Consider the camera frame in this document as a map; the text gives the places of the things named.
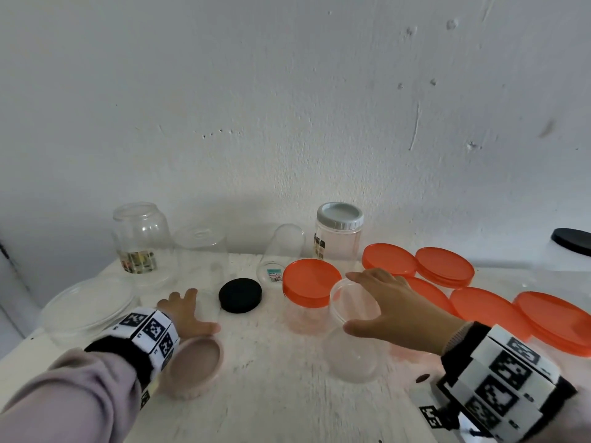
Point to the person's right hand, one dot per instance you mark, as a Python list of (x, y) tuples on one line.
[(406, 318)]

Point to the person's left hand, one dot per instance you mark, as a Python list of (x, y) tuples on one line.
[(184, 318)]

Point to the large orange lid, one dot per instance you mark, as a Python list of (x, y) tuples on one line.
[(554, 318), (309, 281), (431, 292)]

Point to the pale pink lid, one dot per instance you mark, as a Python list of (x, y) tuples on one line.
[(196, 364)]

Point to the large black lid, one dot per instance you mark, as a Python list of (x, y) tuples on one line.
[(240, 295)]

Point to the medium transparent jar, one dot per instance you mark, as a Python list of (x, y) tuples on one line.
[(201, 253)]

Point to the tapered transparent jar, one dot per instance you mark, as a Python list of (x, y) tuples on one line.
[(351, 359)]

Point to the rounded transparent jar yellow label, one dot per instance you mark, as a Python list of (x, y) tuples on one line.
[(138, 230)]

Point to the transparent jar dark label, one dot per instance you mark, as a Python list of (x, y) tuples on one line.
[(339, 244)]

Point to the wide transparent jar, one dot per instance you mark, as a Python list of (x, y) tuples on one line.
[(304, 320)]

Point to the large transparent jar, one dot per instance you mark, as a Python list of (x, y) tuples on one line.
[(83, 309)]

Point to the light blue lid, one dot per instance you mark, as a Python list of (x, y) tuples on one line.
[(339, 215)]

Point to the tall transparent labelled jar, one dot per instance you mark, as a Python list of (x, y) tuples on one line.
[(284, 244), (563, 262)]

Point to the small black lid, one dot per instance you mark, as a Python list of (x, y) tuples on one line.
[(572, 239)]

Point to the person's right forearm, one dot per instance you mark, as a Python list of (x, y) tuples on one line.
[(572, 424)]

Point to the person's left forearm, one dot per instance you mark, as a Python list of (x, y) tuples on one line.
[(69, 396)]

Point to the white panelled door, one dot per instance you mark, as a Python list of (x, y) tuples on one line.
[(14, 299)]

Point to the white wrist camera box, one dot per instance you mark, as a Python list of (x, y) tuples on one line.
[(418, 396), (144, 399)]

